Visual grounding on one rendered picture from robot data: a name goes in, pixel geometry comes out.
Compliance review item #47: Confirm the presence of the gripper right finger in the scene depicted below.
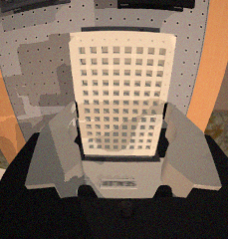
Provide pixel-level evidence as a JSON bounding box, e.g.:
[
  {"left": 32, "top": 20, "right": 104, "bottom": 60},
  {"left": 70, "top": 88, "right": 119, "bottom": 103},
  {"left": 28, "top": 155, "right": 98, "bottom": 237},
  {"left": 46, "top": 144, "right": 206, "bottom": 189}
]
[{"left": 160, "top": 102, "right": 228, "bottom": 220}]

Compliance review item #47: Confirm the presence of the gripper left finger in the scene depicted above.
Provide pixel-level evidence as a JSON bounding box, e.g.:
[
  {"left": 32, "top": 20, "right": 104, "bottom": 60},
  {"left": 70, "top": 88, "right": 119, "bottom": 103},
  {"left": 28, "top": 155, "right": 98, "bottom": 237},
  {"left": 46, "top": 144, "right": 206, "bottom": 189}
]
[{"left": 0, "top": 101, "right": 85, "bottom": 239}]

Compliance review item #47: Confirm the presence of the grey rectangular base plate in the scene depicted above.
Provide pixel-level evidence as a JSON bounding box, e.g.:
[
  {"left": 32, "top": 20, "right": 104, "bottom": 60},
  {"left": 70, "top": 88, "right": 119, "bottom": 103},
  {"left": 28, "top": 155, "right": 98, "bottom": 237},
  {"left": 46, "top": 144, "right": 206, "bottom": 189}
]
[{"left": 0, "top": 0, "right": 210, "bottom": 142}]

